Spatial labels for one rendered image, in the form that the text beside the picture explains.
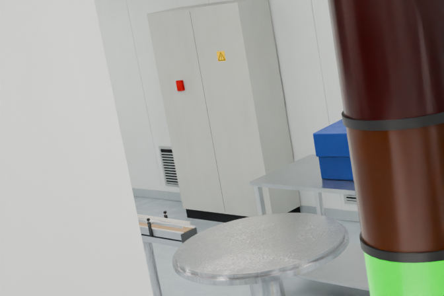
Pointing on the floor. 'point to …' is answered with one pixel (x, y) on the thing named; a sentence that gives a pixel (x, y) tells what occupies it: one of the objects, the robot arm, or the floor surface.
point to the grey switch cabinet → (223, 106)
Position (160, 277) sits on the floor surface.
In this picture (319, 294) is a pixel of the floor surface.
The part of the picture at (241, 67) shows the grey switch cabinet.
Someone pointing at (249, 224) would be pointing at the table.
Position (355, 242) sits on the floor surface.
